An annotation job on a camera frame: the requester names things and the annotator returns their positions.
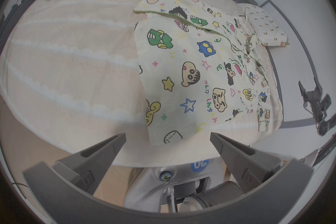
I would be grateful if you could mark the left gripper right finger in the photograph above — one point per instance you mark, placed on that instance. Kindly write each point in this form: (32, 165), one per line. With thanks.
(246, 165)

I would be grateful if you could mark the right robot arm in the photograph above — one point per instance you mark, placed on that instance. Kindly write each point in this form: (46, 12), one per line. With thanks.
(324, 123)

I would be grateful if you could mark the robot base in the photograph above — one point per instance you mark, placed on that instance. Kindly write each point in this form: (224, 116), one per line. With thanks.
(147, 178)

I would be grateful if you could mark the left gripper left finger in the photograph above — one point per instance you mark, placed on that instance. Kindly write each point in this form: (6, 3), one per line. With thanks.
(89, 165)

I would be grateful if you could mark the white printed pillow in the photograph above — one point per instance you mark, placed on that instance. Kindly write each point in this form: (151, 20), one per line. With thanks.
(267, 26)

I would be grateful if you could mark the white printed pyjama top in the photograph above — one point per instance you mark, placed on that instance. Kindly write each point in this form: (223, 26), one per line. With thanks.
(189, 73)

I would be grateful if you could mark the dark grey chest of drawers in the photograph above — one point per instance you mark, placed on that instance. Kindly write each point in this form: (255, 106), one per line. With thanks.
(15, 13)

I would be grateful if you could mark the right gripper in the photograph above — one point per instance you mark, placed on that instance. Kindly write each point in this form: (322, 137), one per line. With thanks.
(313, 99)

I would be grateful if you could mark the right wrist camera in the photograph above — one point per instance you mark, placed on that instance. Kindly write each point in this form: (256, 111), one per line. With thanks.
(326, 102)

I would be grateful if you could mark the bed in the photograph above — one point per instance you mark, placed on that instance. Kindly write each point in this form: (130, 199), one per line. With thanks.
(65, 60)

